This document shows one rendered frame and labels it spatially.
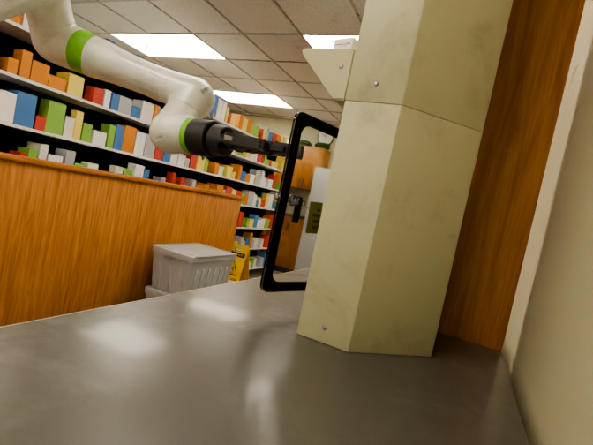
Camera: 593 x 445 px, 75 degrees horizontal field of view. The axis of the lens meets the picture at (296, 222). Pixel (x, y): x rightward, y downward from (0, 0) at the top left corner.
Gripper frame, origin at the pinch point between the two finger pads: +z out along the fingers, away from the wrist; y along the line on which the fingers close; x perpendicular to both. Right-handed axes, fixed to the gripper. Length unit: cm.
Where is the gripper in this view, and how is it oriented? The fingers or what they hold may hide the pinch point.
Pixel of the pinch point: (287, 150)
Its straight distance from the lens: 88.4
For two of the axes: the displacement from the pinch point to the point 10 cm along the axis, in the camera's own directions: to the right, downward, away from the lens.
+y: 4.1, 0.4, 9.1
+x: -2.1, 9.8, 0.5
